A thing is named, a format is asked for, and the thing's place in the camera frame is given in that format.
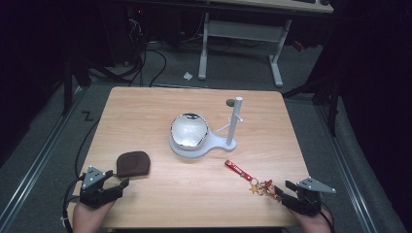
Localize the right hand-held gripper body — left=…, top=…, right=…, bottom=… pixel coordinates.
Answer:
left=281, top=177, right=337, bottom=217

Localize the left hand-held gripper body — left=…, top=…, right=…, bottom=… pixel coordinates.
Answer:
left=79, top=165, right=124, bottom=209

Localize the red strap keychain with charms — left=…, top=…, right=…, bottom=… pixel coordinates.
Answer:
left=224, top=159, right=284, bottom=202

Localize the person's right hand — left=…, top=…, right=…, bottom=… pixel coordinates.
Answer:
left=291, top=209, right=333, bottom=233

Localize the person's left hand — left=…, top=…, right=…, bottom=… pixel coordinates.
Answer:
left=72, top=200, right=117, bottom=233

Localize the brown pouch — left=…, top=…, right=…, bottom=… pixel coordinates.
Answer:
left=116, top=150, right=152, bottom=179

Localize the white bowl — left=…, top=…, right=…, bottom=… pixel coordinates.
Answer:
left=170, top=113, right=210, bottom=151

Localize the white stand with pole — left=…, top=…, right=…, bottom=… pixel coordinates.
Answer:
left=168, top=96, right=245, bottom=159

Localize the black metal stand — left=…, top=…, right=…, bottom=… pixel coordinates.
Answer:
left=59, top=54, right=130, bottom=117
left=282, top=74, right=342, bottom=138

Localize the white desk with metal legs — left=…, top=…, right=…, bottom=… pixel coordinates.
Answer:
left=196, top=0, right=335, bottom=88

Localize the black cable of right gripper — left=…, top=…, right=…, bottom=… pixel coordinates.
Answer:
left=319, top=208, right=335, bottom=233

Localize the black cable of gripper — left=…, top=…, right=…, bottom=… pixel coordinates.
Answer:
left=61, top=116, right=101, bottom=233
left=319, top=208, right=335, bottom=233

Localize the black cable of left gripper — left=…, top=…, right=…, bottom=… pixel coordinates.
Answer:
left=61, top=116, right=101, bottom=233

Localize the metal floor rail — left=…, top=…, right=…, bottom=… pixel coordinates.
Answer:
left=0, top=85, right=86, bottom=233
left=315, top=103, right=378, bottom=233

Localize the bundle of black floor cables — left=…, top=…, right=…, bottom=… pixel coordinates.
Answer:
left=124, top=8, right=208, bottom=88

